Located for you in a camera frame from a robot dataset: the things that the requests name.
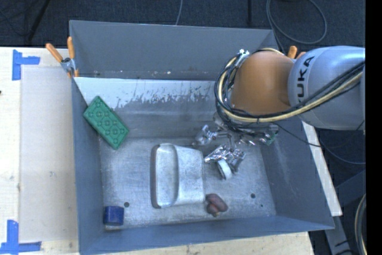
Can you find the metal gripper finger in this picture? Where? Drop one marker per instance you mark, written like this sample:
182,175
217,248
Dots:
206,134
225,155

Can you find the clear plastic cup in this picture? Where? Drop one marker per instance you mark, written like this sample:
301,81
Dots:
182,176

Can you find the red-brown lumpy toy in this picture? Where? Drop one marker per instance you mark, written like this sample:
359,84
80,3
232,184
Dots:
217,204

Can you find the grey metal bin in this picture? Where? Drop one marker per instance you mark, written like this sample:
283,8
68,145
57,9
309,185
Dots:
185,50

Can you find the dark green flat block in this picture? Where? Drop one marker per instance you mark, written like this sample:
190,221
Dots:
106,122

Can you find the blue cylinder cup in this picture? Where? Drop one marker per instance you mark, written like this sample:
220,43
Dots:
113,215

